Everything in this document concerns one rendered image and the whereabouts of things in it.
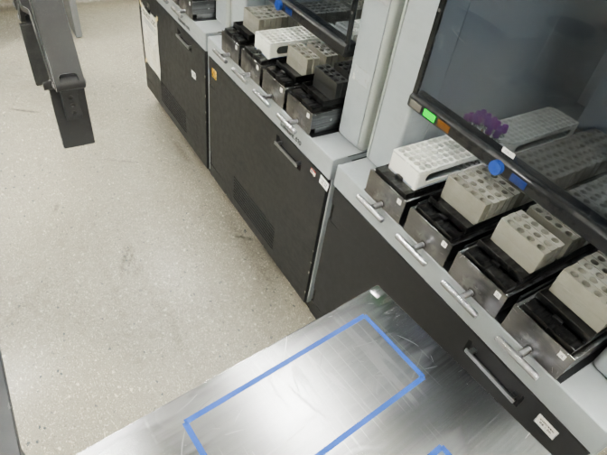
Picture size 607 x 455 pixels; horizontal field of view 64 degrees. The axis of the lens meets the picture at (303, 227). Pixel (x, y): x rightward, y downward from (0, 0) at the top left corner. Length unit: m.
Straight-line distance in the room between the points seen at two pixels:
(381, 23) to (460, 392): 0.83
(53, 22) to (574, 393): 0.97
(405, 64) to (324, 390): 0.75
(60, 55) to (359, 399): 0.59
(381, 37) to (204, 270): 1.16
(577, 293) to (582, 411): 0.21
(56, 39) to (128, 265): 1.61
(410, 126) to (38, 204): 1.68
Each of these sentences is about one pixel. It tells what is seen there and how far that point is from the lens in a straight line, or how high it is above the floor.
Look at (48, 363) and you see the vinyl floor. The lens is 1.84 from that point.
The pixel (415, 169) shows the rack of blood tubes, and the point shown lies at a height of 0.86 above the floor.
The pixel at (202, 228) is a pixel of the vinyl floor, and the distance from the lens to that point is 2.16.
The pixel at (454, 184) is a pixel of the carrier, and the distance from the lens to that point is 1.12.
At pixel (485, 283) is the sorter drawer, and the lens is 1.05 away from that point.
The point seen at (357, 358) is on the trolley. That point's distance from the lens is 0.81.
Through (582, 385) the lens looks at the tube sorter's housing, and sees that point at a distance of 1.07.
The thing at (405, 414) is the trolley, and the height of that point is 0.82.
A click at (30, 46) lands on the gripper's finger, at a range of 0.64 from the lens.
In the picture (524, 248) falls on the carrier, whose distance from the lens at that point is 1.06.
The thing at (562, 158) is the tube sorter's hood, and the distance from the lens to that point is 0.96.
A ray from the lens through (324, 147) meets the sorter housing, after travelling 1.38.
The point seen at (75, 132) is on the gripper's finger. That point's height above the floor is 1.21.
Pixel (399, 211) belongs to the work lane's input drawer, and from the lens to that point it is 1.16.
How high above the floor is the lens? 1.49
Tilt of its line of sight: 43 degrees down
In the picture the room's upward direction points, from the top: 9 degrees clockwise
